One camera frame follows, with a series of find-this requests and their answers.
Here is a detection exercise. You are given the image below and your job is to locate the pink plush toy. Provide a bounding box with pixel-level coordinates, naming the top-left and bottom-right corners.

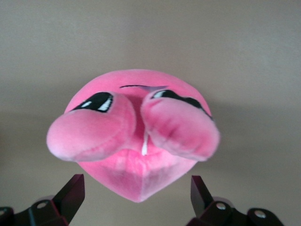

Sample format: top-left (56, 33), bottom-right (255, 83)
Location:
top-left (46, 68), bottom-right (222, 204)

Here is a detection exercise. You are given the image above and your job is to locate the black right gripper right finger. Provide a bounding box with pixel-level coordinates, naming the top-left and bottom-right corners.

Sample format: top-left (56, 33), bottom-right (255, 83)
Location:
top-left (190, 175), bottom-right (285, 226)

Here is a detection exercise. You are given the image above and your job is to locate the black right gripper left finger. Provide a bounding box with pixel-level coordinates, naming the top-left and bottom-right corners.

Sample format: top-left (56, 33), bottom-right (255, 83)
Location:
top-left (0, 173), bottom-right (85, 226)

